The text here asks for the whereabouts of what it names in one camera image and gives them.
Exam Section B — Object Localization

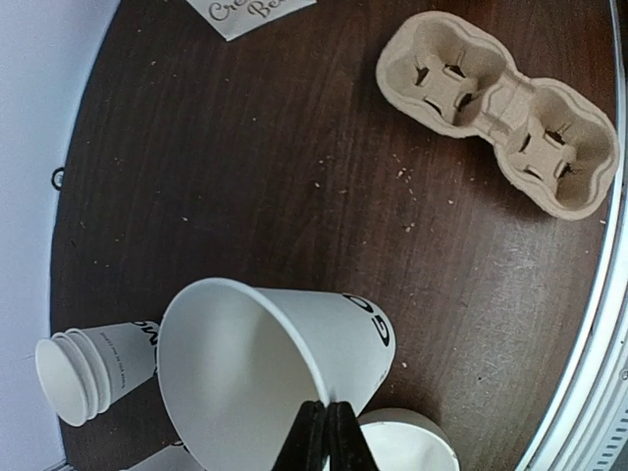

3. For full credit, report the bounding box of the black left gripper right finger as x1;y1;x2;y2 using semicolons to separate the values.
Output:
325;401;378;471

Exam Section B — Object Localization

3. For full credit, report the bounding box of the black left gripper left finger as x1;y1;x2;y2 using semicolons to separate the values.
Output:
272;401;327;471

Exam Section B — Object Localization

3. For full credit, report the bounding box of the brown pulp cup carrier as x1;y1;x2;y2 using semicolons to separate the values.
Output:
376;11;620;221

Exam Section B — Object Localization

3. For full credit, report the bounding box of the white paper takeout bag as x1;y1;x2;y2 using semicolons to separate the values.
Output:
186;0;316;41

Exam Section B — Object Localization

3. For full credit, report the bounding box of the white ceramic bowl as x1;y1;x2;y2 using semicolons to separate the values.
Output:
323;407;460;471

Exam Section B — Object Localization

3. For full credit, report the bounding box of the paper cup holding straws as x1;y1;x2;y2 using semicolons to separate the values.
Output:
128;441;202;471

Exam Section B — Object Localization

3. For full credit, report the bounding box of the stack of white paper cups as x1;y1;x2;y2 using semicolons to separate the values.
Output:
35;321;159;427

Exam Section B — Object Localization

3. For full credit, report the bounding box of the aluminium front table rail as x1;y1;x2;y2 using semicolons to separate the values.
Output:
516;1;627;470

